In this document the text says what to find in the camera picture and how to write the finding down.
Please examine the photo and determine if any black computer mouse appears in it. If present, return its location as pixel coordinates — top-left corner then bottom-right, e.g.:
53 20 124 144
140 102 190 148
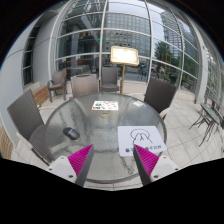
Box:
63 127 80 140

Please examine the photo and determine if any wicker chair far left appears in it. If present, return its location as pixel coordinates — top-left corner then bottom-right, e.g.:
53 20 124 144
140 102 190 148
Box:
47 69 67 99

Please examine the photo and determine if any green metal side table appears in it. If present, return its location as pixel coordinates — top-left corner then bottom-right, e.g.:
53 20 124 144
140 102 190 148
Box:
191 103 221 145

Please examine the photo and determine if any small white card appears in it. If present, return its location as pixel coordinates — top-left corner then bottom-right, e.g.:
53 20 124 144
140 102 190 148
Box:
133 101 144 107

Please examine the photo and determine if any wicker chair by window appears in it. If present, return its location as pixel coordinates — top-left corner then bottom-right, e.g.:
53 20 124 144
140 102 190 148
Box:
101 67 119 92

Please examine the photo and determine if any colourful menu card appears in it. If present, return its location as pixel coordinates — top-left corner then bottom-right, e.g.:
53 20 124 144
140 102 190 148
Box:
92 101 118 110

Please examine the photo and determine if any round table ashtray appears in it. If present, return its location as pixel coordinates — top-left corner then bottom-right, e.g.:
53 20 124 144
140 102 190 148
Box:
100 112 110 118

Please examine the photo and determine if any white mouse outline sheet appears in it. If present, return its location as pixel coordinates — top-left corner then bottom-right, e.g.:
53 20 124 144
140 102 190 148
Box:
118 126 167 157

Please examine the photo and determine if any wooden bench left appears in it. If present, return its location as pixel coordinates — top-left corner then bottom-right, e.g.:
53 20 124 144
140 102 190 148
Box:
33 86 49 105

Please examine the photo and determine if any wicker chair right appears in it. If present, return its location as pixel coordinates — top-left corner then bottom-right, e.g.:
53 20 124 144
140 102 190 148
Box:
144 78 177 119

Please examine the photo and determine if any wicker chair near left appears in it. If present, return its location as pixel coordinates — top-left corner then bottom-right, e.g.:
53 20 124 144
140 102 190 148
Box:
7 90 54 164

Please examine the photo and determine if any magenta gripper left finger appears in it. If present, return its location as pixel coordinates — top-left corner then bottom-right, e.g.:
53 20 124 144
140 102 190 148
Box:
47 145 94 186

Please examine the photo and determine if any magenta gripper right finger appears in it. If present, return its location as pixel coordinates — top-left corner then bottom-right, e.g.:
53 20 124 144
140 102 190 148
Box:
133 145 179 185

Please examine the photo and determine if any wicker chair far centre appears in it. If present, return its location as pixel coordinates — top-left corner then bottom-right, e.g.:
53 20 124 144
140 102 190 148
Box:
71 74 98 97

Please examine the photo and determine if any round glass table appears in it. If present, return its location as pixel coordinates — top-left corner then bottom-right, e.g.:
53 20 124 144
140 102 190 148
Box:
46 93 167 184

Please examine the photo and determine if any menu board on stand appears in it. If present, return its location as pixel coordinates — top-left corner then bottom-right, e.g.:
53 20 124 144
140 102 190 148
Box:
109 45 140 95

